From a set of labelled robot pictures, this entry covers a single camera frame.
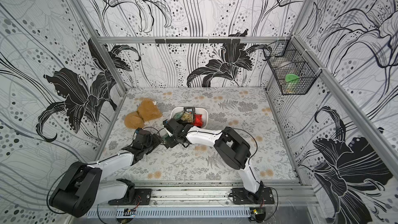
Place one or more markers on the green label tea bag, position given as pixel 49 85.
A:
pixel 166 138
pixel 178 116

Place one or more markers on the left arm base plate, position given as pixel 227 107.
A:
pixel 133 197

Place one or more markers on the brown teddy bear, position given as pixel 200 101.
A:
pixel 146 111

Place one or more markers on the white storage box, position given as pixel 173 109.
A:
pixel 198 110

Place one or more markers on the black barcode tea bag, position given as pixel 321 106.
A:
pixel 190 110

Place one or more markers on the shiny red foil tea bag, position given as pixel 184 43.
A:
pixel 198 120

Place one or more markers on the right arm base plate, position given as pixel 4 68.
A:
pixel 241 196

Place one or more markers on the black wire basket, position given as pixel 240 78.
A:
pixel 289 57

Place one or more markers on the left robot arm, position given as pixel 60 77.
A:
pixel 82 185

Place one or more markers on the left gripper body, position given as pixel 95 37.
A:
pixel 154 142

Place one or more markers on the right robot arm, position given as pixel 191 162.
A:
pixel 230 146

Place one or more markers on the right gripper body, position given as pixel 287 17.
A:
pixel 174 126

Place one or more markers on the green lid in basket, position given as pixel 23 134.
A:
pixel 292 79

